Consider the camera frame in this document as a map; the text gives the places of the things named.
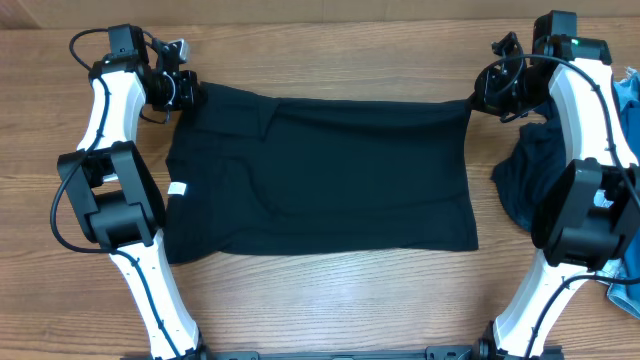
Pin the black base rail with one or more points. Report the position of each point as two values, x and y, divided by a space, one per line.
330 355

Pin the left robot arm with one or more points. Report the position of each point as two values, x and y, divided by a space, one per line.
118 206

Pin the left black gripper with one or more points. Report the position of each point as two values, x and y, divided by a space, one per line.
191 92

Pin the dark navy shirt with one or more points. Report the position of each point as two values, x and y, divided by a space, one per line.
536 162

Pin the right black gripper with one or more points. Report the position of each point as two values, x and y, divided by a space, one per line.
486 95

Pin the black t-shirt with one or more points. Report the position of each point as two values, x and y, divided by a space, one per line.
258 175

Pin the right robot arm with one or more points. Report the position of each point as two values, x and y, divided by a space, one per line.
591 213

